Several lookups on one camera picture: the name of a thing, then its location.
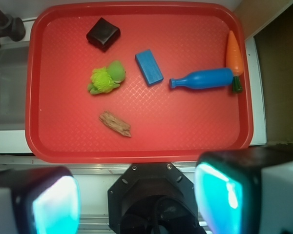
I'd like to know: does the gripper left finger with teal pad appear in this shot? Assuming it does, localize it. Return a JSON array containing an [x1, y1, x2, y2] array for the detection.
[[0, 166, 81, 234]]

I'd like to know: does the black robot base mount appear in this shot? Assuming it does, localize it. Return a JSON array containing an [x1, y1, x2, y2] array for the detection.
[[107, 163, 206, 234]]

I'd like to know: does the black square block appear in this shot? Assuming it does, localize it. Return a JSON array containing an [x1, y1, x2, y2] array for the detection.
[[86, 18, 121, 52]]

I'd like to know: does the blue rectangular block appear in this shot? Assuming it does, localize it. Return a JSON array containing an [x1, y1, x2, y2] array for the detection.
[[135, 50, 164, 86]]

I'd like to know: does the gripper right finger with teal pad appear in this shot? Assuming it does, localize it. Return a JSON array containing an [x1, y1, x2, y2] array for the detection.
[[194, 147, 293, 234]]

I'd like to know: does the red plastic tray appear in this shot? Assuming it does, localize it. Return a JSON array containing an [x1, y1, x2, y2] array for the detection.
[[25, 2, 253, 163]]

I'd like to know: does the orange toy carrot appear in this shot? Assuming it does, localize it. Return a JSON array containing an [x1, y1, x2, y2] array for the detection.
[[226, 31, 244, 94]]

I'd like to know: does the brown wood chip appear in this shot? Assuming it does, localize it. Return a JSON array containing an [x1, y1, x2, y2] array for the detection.
[[99, 111, 131, 137]]

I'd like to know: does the grey faucet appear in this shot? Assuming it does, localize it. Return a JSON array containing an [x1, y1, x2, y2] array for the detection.
[[0, 10, 26, 48]]

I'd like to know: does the brown cardboard panel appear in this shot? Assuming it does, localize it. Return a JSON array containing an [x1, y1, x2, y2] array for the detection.
[[234, 0, 293, 145]]

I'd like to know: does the grey toy sink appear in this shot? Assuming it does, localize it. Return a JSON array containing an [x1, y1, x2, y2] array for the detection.
[[0, 42, 29, 131]]

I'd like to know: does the blue toy bottle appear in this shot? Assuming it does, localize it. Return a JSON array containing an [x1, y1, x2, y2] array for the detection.
[[169, 68, 234, 90]]

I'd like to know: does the green plush toy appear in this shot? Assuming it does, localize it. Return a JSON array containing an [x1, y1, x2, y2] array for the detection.
[[87, 60, 126, 95]]

